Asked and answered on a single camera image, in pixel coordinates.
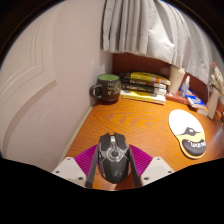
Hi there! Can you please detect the red-brown book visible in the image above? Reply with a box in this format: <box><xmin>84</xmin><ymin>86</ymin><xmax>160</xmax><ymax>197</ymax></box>
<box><xmin>165</xmin><ymin>91</ymin><xmax>191</xmax><ymax>105</ymax></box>

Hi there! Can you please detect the blue book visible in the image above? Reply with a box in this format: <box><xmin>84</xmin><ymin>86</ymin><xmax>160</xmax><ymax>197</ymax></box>
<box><xmin>179</xmin><ymin>87</ymin><xmax>207</xmax><ymax>109</ymax></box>

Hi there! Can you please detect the thin black book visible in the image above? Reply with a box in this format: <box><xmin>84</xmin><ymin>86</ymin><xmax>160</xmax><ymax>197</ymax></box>
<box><xmin>119</xmin><ymin>77</ymin><xmax>168</xmax><ymax>91</ymax></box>
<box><xmin>120</xmin><ymin>82</ymin><xmax>168</xmax><ymax>97</ymax></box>

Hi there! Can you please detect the white pitcher vase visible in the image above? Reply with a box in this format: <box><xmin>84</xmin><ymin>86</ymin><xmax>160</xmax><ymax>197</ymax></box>
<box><xmin>205</xmin><ymin>86</ymin><xmax>223</xmax><ymax>120</ymax></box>

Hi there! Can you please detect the clear spray bottle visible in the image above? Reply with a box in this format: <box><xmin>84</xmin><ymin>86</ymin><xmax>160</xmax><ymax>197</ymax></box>
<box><xmin>178</xmin><ymin>75</ymin><xmax>191</xmax><ymax>99</ymax></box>

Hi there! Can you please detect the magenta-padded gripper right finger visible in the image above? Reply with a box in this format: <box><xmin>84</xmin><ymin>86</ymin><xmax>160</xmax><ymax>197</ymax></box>
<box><xmin>128</xmin><ymin>143</ymin><xmax>175</xmax><ymax>188</ymax></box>

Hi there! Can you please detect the white yellow black mouse pad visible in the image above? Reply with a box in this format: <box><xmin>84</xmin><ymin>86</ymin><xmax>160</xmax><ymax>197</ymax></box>
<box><xmin>168</xmin><ymin>109</ymin><xmax>208</xmax><ymax>160</ymax></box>

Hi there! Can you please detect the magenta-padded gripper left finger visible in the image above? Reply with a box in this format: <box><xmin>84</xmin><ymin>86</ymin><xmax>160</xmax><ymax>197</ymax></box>
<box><xmin>51</xmin><ymin>143</ymin><xmax>100</xmax><ymax>189</ymax></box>

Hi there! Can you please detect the cream lidded travel cup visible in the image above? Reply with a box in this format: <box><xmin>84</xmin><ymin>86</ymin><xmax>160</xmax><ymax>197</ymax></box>
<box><xmin>167</xmin><ymin>65</ymin><xmax>186</xmax><ymax>95</ymax></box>

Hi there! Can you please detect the yellow and white book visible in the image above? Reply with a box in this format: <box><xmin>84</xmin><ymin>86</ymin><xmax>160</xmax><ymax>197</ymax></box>
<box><xmin>119</xmin><ymin>89</ymin><xmax>167</xmax><ymax>106</ymax></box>

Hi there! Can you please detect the dark mug with green inside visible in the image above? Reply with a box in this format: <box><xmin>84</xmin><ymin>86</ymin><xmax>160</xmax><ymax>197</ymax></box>
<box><xmin>88</xmin><ymin>73</ymin><xmax>123</xmax><ymax>103</ymax></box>

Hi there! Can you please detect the black and grey computer mouse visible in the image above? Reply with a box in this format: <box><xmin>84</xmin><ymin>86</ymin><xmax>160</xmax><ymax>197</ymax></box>
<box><xmin>97</xmin><ymin>132</ymin><xmax>132</xmax><ymax>185</ymax></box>

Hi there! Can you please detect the white pleated curtain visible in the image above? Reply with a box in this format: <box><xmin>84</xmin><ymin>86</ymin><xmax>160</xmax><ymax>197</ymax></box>
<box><xmin>101</xmin><ymin>0</ymin><xmax>218</xmax><ymax>86</ymax></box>

